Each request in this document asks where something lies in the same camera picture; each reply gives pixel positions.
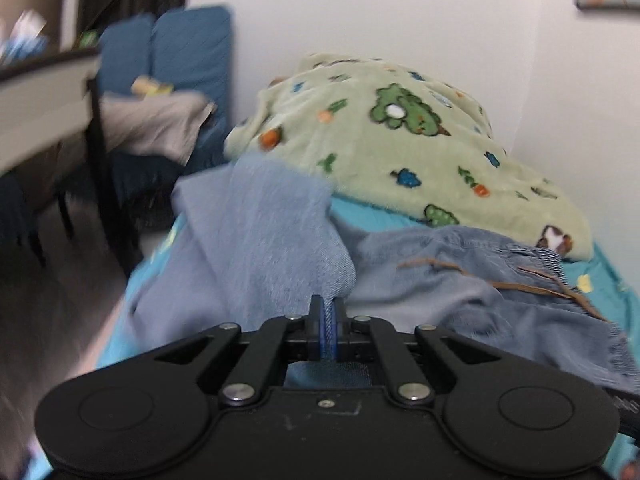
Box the light blue denim jeans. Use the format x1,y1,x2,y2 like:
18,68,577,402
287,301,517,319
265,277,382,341
125,155,639,392

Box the teal smiley bed sheet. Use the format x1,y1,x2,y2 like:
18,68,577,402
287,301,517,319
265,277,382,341
36,200,639,479

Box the green dinosaur fleece blanket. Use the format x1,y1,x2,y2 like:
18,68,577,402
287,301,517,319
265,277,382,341
224,53,593,260

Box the beige grey clothing pile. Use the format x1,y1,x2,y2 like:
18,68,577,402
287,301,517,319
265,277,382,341
100,91,216,166

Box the blue folded cushion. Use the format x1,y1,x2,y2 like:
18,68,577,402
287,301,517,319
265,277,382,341
99,6,233,172

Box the white table with black legs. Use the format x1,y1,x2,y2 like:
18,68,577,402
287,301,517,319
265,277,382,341
1,47,138,275

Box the blue tissue pack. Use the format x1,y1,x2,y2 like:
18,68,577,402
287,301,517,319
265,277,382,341
1,9,49,65

